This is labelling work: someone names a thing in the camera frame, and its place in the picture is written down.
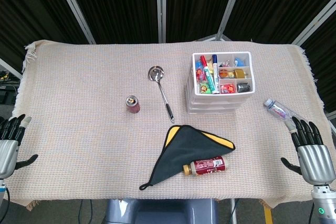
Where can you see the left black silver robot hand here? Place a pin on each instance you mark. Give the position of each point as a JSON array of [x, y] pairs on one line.
[[6, 153]]

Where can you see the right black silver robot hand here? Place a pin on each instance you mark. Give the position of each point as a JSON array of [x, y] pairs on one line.
[[316, 163]]

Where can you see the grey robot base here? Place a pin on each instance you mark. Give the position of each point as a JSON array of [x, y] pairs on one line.
[[162, 212]]

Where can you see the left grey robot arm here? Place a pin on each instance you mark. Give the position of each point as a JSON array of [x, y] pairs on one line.
[[2, 190]]

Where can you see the white drawer organizer box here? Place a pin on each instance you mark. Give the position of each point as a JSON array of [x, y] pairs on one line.
[[191, 103]]

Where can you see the clear plastic water bottle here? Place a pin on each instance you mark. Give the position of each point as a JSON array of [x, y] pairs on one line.
[[277, 110]]

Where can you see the yellow table leg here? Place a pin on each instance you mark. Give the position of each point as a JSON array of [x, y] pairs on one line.
[[267, 214]]

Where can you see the beige woven tablecloth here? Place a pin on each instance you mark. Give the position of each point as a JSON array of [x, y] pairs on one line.
[[78, 129]]

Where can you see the grey metal table leg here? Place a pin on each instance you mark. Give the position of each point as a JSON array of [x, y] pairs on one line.
[[233, 212]]

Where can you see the coffee bottle red label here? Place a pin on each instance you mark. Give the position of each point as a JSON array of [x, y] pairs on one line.
[[207, 166]]

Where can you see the red candy packet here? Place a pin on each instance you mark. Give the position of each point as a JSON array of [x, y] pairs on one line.
[[227, 88]]

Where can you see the brass padlock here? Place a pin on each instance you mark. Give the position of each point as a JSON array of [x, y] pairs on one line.
[[240, 73]]

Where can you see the grey yellow microfibre cloth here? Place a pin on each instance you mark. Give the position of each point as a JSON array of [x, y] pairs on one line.
[[189, 150]]

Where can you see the orange lock silver shackle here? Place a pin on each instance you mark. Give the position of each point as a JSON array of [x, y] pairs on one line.
[[225, 73]]

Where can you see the red soda can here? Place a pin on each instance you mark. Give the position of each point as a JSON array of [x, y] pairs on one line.
[[133, 107]]

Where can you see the green yellow snack packet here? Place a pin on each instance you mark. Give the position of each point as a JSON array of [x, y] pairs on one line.
[[204, 88]]

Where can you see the blue cap marker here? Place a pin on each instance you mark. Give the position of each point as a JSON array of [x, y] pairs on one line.
[[214, 60]]

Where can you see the red blue snack packet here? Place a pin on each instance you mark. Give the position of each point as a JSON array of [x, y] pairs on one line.
[[198, 72]]

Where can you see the red cap marker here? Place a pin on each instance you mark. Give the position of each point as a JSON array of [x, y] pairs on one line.
[[203, 62]]

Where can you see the white screen frame post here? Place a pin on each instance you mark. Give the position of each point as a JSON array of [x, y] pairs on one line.
[[161, 6], [231, 9], [74, 9], [315, 20], [10, 68]]

